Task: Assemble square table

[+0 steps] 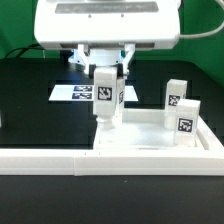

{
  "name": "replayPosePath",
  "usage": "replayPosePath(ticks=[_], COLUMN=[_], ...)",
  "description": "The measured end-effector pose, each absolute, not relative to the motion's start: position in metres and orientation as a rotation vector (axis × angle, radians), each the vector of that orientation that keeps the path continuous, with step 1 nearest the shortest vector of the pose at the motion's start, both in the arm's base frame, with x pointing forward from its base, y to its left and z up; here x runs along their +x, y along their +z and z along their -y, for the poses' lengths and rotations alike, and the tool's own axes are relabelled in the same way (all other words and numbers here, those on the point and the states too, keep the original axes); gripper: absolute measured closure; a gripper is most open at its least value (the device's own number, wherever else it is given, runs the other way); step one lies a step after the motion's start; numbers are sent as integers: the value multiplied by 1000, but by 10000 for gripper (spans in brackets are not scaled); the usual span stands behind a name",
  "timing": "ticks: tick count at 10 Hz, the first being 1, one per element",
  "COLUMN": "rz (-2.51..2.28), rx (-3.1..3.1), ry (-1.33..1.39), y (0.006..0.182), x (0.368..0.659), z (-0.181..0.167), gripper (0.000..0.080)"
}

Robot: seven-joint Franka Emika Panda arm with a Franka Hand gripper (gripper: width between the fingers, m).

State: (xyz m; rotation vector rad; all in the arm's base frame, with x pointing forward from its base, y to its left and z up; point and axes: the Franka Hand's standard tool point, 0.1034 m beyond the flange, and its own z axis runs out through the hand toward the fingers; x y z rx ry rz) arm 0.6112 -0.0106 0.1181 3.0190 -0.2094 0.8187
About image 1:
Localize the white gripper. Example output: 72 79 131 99
34 0 181 79

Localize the white square tabletop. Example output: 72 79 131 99
93 109 224 152

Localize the white sheet with tags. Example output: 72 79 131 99
49 84 138 102

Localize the white L-shaped obstacle fence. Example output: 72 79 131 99
0 149 224 176

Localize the black cable bundle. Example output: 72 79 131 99
2 43 44 60

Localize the white camera cable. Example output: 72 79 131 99
179 23 224 40

